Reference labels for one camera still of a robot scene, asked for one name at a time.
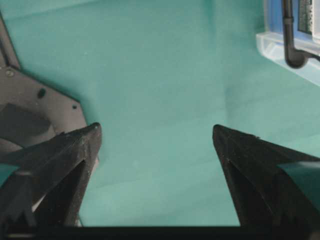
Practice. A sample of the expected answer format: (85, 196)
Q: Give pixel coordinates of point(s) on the clear plastic storage bin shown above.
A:
(298, 55)

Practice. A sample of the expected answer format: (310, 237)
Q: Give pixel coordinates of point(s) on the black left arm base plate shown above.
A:
(31, 112)

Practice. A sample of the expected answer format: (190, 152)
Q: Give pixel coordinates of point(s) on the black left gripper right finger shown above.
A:
(257, 175)

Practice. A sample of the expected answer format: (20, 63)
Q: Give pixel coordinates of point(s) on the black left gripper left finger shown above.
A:
(48, 187)

